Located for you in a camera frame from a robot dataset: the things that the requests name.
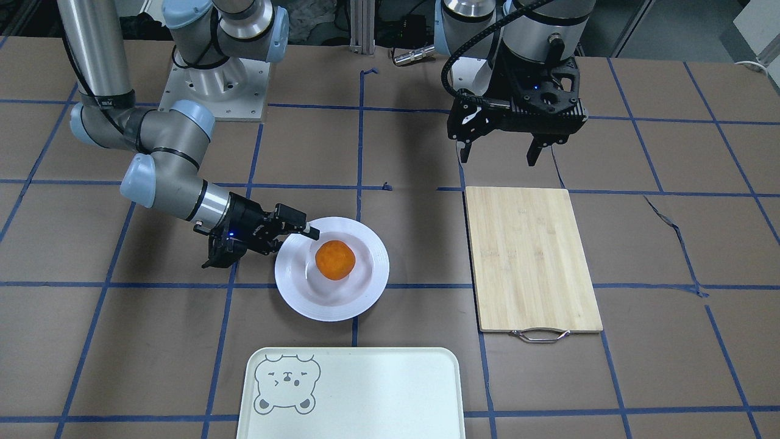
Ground white round plate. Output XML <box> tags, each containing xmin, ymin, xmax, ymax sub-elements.
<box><xmin>275</xmin><ymin>216</ymin><xmax>389</xmax><ymax>322</ymax></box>

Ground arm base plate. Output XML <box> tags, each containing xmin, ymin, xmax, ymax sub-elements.
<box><xmin>470</xmin><ymin>52</ymin><xmax>499</xmax><ymax>96</ymax></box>
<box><xmin>158</xmin><ymin>51</ymin><xmax>273</xmax><ymax>123</ymax></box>

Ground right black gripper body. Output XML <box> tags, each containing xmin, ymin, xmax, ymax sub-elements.
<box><xmin>193</xmin><ymin>192</ymin><xmax>308</xmax><ymax>269</ymax></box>

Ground aluminium frame post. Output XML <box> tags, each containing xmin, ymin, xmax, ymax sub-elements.
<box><xmin>349</xmin><ymin>0</ymin><xmax>376</xmax><ymax>56</ymax></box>

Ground wooden cutting board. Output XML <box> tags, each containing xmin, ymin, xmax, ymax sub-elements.
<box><xmin>464</xmin><ymin>186</ymin><xmax>603</xmax><ymax>343</ymax></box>

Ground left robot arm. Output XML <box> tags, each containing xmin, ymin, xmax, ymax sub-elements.
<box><xmin>434</xmin><ymin>1</ymin><xmax>595</xmax><ymax>166</ymax></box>

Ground cream bear tray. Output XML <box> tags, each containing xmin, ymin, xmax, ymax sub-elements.
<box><xmin>236</xmin><ymin>347</ymin><xmax>466</xmax><ymax>438</ymax></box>

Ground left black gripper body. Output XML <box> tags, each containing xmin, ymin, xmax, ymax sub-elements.
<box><xmin>447</xmin><ymin>55</ymin><xmax>589</xmax><ymax>144</ymax></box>

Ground silver metal connector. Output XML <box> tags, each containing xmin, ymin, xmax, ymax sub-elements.
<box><xmin>388</xmin><ymin>45</ymin><xmax>437</xmax><ymax>67</ymax></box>

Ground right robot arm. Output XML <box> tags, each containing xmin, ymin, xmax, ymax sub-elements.
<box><xmin>57</xmin><ymin>1</ymin><xmax>320</xmax><ymax>268</ymax></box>

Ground orange fruit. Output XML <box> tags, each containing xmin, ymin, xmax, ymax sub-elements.
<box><xmin>314</xmin><ymin>241</ymin><xmax>356</xmax><ymax>281</ymax></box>

